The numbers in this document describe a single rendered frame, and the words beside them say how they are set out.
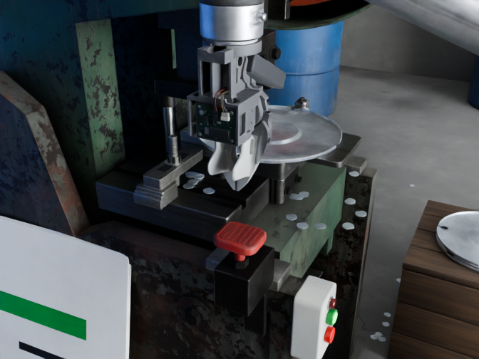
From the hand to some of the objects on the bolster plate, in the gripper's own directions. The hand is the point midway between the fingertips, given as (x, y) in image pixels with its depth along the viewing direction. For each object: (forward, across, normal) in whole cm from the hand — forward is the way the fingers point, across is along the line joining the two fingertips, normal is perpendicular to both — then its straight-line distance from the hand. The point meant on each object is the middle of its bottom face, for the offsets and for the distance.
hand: (239, 179), depth 75 cm
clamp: (+15, -23, +16) cm, 32 cm away
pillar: (+12, -29, +25) cm, 40 cm away
